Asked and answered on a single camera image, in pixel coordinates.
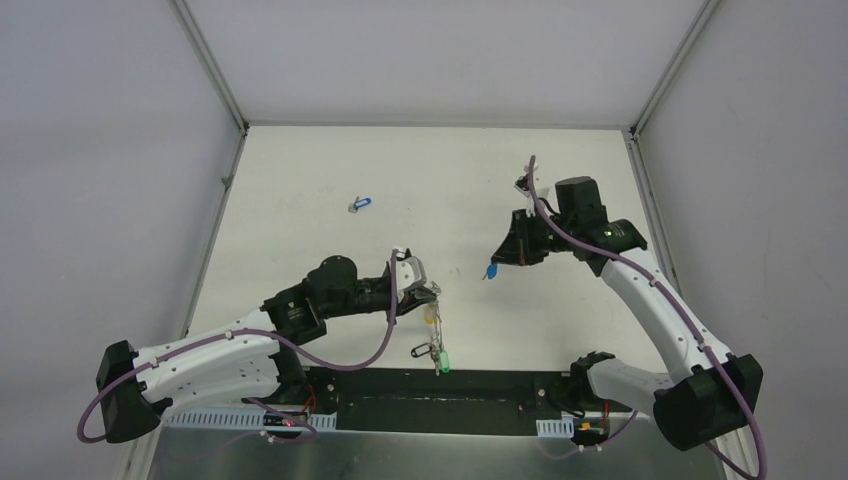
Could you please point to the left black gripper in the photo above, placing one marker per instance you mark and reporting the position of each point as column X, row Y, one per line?
column 403, row 298

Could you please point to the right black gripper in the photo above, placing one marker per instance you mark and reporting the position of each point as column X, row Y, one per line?
column 517, row 248

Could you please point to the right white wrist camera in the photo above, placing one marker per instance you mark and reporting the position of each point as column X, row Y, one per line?
column 529, row 186

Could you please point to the left controller board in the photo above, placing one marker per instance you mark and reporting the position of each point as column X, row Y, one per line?
column 285, row 420

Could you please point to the right controller board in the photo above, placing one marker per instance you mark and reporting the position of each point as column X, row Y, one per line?
column 591, row 431

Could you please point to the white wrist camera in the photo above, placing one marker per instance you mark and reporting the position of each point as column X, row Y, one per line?
column 529, row 186
column 408, row 271

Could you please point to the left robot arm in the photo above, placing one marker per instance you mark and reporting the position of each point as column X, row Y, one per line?
column 257, row 356

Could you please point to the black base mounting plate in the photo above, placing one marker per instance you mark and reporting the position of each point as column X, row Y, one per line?
column 465, row 402

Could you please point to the green tag key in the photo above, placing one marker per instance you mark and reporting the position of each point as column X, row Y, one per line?
column 443, row 362

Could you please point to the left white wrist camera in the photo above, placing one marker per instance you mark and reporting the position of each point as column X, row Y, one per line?
column 408, row 271

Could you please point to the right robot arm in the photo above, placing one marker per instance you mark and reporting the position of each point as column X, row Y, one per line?
column 705, row 391

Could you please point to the aluminium frame rail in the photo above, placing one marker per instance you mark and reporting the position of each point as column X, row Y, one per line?
column 231, row 442

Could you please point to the black tag key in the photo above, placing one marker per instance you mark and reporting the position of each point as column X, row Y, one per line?
column 421, row 350

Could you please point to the yellow tag key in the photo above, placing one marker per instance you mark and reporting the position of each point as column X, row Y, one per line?
column 432, row 315

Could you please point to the controller board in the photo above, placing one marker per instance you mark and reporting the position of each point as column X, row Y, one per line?
column 591, row 431
column 285, row 420

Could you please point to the blue tag key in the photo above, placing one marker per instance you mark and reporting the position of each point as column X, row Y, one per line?
column 359, row 203
column 491, row 272

